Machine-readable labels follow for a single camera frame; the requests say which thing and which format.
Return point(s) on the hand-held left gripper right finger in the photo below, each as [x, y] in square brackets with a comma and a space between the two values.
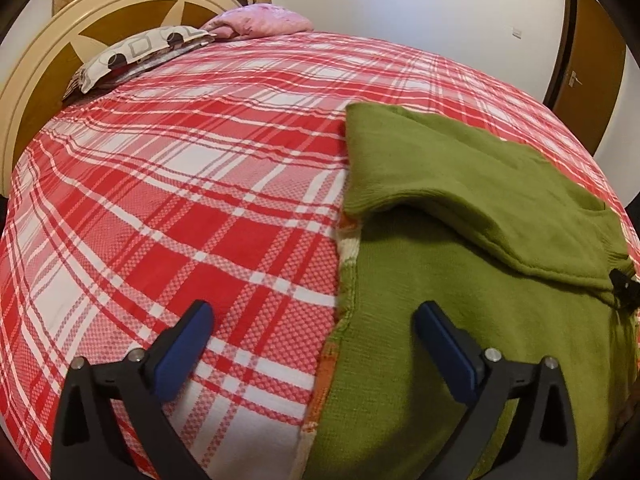
[450, 355]

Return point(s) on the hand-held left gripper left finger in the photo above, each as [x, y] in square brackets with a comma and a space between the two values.
[182, 355]

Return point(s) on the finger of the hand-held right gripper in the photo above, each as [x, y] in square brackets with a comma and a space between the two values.
[624, 287]

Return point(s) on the green striped knit sweater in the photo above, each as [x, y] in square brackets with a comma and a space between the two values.
[450, 260]

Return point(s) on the red plaid bed sheet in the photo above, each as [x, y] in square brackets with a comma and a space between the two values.
[175, 200]

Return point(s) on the brown wooden door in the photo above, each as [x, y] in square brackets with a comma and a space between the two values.
[590, 60]

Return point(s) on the grey patterned pillow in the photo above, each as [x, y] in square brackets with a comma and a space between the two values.
[135, 52]

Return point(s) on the pink floral pillow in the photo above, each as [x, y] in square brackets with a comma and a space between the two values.
[260, 21]

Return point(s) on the cream wooden headboard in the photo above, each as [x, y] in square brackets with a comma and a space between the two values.
[65, 25]

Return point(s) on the white wall switch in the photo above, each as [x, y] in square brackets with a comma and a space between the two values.
[517, 33]

